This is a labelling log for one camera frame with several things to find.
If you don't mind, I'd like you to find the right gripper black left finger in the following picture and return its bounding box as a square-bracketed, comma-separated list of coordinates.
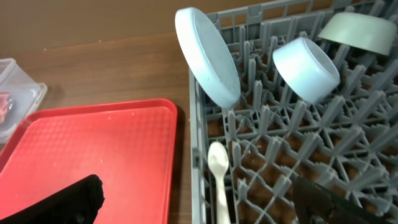
[1, 174, 104, 224]

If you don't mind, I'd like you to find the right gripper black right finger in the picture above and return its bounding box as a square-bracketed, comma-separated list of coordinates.
[292, 176, 397, 224]

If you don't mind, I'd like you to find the white plastic spoon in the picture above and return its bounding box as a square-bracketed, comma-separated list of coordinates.
[207, 141, 231, 224]

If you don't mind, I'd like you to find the red snack wrapper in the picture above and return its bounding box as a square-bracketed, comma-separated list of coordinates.
[0, 91, 14, 124]

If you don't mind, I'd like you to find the light blue bowl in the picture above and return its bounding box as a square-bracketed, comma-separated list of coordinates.
[272, 37, 340, 104]

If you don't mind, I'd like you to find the light blue plate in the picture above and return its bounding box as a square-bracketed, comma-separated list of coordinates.
[175, 7, 241, 109]

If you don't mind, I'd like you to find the green bowl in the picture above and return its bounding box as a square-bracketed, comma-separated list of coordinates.
[318, 12, 397, 55]

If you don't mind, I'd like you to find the red serving tray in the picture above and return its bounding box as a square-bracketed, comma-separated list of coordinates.
[1, 99, 178, 223]

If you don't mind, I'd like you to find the clear plastic bin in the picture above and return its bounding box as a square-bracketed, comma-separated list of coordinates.
[1, 58, 47, 144]

